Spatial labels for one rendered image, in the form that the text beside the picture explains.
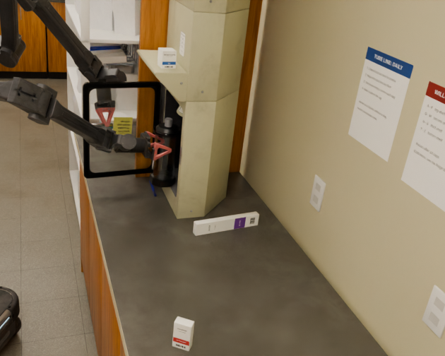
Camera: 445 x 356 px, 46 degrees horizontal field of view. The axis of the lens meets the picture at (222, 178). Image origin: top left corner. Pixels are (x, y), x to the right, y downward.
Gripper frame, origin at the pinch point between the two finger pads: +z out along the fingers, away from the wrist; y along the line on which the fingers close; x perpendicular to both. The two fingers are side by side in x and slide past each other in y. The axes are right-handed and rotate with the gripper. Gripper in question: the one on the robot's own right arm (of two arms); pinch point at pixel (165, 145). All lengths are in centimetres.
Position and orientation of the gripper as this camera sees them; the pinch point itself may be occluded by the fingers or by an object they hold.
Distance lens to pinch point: 203.7
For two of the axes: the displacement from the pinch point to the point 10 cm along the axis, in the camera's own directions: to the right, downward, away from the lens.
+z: 9.1, -0.1, 4.2
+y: -3.8, -4.4, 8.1
